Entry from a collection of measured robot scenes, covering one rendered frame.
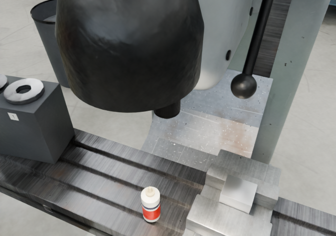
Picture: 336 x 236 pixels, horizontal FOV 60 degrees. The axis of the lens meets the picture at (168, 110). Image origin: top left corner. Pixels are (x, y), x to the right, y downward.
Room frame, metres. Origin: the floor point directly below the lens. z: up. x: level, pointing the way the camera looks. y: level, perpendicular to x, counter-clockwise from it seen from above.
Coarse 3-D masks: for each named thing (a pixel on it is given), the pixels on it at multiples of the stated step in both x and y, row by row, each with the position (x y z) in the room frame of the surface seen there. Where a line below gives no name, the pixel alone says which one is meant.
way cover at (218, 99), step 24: (240, 72) 0.69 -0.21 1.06; (192, 96) 0.69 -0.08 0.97; (216, 96) 0.67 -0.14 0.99; (264, 96) 0.63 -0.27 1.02; (168, 120) 0.66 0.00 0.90; (192, 120) 0.65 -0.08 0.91; (216, 120) 0.63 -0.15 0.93; (240, 120) 0.62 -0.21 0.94; (144, 144) 0.61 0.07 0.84; (168, 144) 0.60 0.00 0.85; (192, 144) 0.59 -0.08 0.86; (216, 144) 0.58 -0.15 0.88; (240, 144) 0.57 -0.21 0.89
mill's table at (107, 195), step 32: (0, 160) 0.51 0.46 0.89; (32, 160) 0.50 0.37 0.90; (64, 160) 0.51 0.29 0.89; (96, 160) 0.50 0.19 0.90; (128, 160) 0.50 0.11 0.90; (160, 160) 0.50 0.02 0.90; (0, 192) 0.45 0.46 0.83; (32, 192) 0.40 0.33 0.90; (64, 192) 0.40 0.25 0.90; (96, 192) 0.40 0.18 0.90; (128, 192) 0.40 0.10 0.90; (160, 192) 0.40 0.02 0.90; (192, 192) 0.40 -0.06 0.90; (96, 224) 0.32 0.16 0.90; (128, 224) 0.32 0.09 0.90; (160, 224) 0.32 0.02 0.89; (288, 224) 0.32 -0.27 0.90; (320, 224) 0.32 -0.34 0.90
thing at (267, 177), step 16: (224, 160) 0.44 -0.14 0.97; (240, 160) 0.44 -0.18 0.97; (208, 176) 0.37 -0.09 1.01; (224, 176) 0.37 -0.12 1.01; (240, 176) 0.37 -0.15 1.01; (256, 176) 0.40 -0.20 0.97; (272, 176) 0.40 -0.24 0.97; (208, 192) 0.35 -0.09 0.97; (256, 192) 0.33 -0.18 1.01; (272, 192) 0.33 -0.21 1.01; (256, 208) 0.32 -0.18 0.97; (272, 208) 0.31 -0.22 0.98
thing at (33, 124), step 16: (0, 80) 0.59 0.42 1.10; (16, 80) 0.61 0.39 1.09; (32, 80) 0.59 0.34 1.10; (0, 96) 0.54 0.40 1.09; (16, 96) 0.53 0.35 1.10; (32, 96) 0.53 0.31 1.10; (48, 96) 0.55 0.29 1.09; (0, 112) 0.50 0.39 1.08; (16, 112) 0.49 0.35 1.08; (32, 112) 0.49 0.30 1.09; (48, 112) 0.53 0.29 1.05; (64, 112) 0.58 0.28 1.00; (0, 128) 0.51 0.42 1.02; (16, 128) 0.50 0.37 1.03; (32, 128) 0.49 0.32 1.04; (48, 128) 0.51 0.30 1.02; (64, 128) 0.56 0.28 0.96; (0, 144) 0.52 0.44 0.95; (16, 144) 0.50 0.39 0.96; (32, 144) 0.49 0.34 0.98; (48, 144) 0.49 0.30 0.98; (64, 144) 0.54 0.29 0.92; (48, 160) 0.49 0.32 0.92
